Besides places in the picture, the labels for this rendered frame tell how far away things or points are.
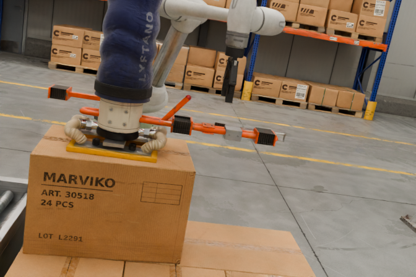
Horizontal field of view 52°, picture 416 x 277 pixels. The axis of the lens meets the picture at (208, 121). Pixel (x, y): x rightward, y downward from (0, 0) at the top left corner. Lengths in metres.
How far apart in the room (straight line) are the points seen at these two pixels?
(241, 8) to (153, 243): 0.97
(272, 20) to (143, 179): 0.81
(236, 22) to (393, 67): 9.84
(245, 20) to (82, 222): 0.98
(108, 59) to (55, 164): 0.43
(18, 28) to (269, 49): 5.71
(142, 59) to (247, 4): 0.45
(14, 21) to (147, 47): 9.11
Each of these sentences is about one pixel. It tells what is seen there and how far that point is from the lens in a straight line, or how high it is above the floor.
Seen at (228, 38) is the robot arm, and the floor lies 1.45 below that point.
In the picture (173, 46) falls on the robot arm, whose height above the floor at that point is 1.33.
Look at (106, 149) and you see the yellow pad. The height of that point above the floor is 0.97.
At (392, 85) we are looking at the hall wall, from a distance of 11.49.
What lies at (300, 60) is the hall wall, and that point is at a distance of 10.56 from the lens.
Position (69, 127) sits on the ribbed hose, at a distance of 1.71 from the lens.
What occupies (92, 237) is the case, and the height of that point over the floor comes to 0.64.
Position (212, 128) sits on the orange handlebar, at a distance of 1.75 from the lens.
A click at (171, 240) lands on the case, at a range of 1.76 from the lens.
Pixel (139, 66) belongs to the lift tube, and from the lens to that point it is 1.64.
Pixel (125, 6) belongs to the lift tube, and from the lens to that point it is 1.61.
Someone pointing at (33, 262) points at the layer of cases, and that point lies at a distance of 1.78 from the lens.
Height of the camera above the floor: 1.51
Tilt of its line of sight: 13 degrees down
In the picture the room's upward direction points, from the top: 10 degrees clockwise
